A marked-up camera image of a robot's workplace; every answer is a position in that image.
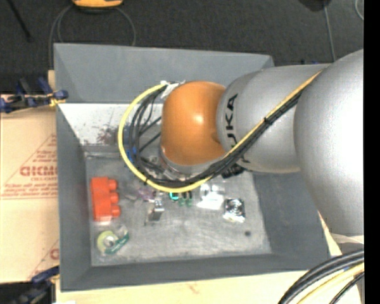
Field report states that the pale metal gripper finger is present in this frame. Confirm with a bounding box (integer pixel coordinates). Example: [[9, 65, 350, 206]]
[[125, 182, 156, 203], [144, 199, 165, 226]]

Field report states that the red toy building block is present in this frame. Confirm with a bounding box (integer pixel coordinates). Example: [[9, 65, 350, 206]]
[[89, 177, 122, 222]]

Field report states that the grey metal bin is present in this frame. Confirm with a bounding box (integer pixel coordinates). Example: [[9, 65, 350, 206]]
[[53, 42, 337, 291]]

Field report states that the green tape dispenser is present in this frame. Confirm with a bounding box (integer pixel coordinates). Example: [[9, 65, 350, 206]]
[[96, 225, 130, 255]]

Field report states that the clear glass cup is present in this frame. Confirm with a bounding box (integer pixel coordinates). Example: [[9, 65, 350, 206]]
[[195, 183, 226, 211]]

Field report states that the brown cardboard board, red print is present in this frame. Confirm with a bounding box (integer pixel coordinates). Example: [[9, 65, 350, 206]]
[[0, 93, 61, 285]]

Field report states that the black cylinder on white bracket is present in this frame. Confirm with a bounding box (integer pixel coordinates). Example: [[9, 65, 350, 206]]
[[222, 164, 245, 179]]

